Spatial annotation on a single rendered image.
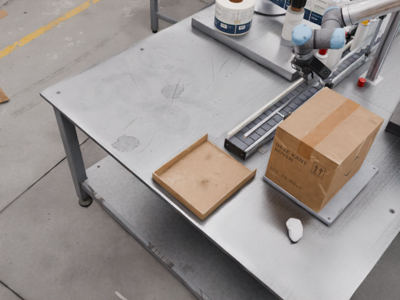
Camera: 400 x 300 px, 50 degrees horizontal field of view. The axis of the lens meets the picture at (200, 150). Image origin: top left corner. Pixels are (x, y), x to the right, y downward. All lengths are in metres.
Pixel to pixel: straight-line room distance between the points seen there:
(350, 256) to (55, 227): 1.64
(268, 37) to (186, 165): 0.94
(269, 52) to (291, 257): 1.10
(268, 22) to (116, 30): 1.87
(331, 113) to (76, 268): 1.53
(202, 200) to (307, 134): 0.44
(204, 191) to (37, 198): 1.36
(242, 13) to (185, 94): 0.54
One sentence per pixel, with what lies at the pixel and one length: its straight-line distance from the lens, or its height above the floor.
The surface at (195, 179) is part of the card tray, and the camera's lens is 1.64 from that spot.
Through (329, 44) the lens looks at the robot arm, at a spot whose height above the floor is 1.22.
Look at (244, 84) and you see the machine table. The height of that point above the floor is 0.83.
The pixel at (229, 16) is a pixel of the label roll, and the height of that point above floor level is 0.98.
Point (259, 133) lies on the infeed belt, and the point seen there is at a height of 0.88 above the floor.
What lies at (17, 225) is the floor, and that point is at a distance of 2.66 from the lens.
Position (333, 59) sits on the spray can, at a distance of 2.08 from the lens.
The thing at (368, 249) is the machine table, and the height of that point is 0.83.
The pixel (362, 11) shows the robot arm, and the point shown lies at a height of 1.30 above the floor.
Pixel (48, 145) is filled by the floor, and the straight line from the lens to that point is 3.00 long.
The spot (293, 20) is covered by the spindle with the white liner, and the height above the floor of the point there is 1.03.
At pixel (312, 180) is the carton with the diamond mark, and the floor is 0.99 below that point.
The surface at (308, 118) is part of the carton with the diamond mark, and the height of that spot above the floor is 1.12.
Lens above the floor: 2.11
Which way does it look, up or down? 47 degrees down
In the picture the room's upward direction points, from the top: 4 degrees clockwise
